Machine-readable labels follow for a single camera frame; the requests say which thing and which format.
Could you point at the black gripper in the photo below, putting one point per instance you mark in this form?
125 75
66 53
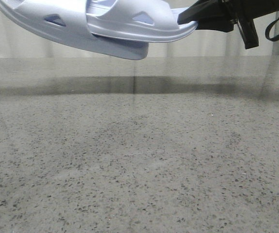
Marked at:
209 13

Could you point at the light blue slipper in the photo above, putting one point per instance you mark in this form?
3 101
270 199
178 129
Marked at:
65 22
137 20

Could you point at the beige background curtain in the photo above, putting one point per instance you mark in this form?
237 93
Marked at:
16 42

